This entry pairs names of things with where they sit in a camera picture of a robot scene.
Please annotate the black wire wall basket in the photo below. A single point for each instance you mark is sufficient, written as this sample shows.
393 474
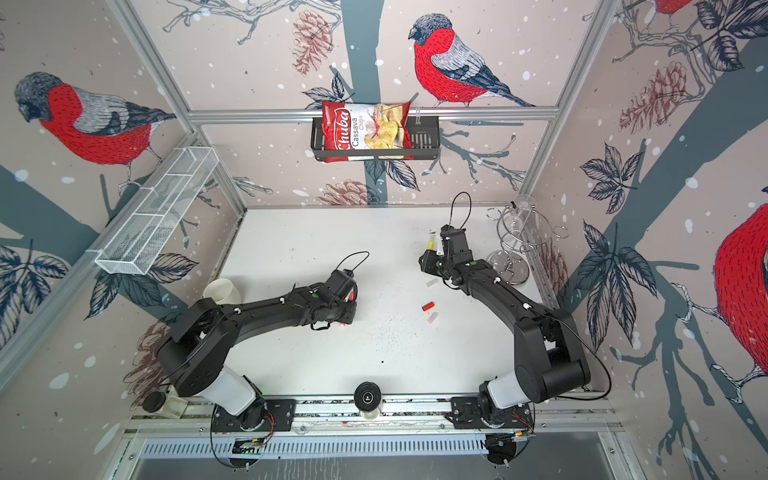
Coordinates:
418 139

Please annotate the white wire mesh shelf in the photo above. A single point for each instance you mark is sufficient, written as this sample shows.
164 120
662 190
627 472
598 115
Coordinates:
143 235

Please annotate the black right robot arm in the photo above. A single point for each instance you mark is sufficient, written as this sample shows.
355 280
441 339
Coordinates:
549 357

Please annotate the chrome spiral glass holder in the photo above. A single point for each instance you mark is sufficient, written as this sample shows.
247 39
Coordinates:
526 235

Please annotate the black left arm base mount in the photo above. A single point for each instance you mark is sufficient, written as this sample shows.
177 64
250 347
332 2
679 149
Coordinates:
264 415

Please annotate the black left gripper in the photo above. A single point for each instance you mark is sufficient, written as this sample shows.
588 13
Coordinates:
352 312

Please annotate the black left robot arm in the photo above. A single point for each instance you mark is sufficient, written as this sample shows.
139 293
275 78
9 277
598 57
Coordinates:
193 354

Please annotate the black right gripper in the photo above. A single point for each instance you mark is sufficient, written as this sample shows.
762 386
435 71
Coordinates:
428 257

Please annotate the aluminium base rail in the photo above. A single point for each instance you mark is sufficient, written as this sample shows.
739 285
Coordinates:
335 415

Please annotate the white ceramic mug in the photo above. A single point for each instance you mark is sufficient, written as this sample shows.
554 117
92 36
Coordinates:
223 292

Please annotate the black round knob on rail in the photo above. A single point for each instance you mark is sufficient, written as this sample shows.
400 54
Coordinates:
368 400

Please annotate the red cassava chips bag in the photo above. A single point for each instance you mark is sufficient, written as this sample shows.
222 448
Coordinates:
366 131

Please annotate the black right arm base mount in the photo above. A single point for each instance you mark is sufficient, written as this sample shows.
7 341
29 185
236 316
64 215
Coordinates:
478 412

